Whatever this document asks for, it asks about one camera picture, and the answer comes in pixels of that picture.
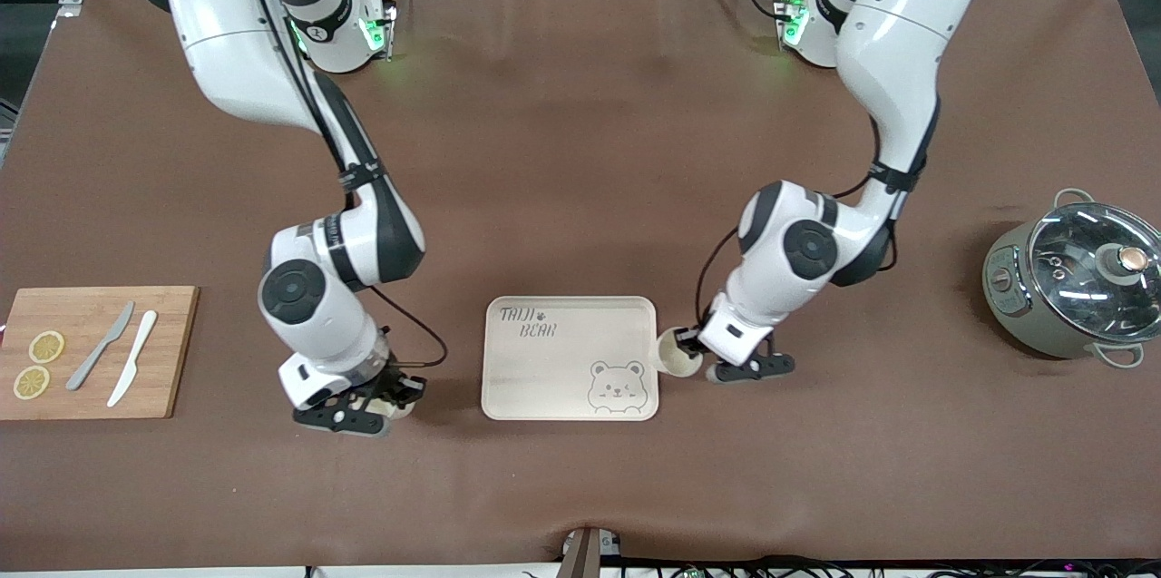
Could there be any white IKEA cup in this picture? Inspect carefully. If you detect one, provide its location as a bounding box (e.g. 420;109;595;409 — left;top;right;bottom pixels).
656;327;705;378
361;389;416;421

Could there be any white bear print tray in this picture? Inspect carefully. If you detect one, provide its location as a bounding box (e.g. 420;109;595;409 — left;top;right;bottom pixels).
481;295;661;422

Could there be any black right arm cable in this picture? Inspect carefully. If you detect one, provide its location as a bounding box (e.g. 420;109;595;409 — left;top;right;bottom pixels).
367;283;451;372

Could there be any grey plastic knife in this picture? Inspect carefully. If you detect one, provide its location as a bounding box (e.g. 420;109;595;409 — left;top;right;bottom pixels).
65;301;135;392

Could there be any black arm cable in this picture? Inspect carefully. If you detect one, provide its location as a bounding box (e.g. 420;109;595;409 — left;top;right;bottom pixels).
367;283;451;372
694;227;743;329

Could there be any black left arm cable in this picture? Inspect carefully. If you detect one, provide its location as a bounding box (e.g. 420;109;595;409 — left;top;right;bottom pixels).
694;227;743;329

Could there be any grey table edge clamp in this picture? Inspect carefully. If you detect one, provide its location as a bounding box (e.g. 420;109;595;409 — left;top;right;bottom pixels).
561;525;623;578

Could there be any bamboo cutting board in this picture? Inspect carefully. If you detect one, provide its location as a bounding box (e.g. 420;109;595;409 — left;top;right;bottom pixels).
0;286;200;421

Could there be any glass pot lid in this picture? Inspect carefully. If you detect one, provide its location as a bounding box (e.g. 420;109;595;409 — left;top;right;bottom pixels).
1028;201;1161;344

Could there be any grey pot with glass lid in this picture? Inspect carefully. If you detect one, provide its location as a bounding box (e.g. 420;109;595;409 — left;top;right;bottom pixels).
982;188;1161;369

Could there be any white plastic knife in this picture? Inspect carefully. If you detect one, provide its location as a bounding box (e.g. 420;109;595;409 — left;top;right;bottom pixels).
107;310;159;408

